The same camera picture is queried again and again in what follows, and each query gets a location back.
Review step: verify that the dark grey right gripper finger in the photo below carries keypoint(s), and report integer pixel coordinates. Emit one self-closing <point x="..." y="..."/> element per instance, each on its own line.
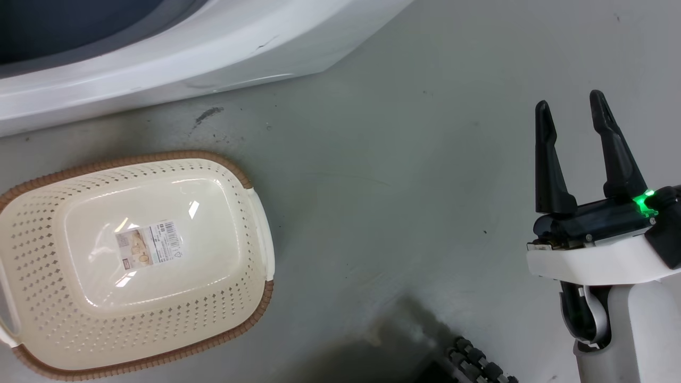
<point x="548" y="170"/>
<point x="617" y="154"/>

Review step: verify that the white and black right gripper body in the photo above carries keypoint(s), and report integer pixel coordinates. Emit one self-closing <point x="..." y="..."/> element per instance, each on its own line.
<point x="596" y="250"/>

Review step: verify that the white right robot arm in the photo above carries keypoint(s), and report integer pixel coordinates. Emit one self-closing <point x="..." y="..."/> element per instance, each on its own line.
<point x="633" y="335"/>

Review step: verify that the white washing machine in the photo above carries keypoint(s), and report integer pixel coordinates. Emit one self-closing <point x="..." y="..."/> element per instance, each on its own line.
<point x="159" y="48"/>

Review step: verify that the cream perforated laundry basket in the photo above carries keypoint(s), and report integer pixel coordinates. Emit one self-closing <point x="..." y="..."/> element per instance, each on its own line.
<point x="58" y="266"/>

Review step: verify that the printed product label sticker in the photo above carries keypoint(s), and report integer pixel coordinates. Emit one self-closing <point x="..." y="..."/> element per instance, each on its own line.
<point x="149" y="244"/>

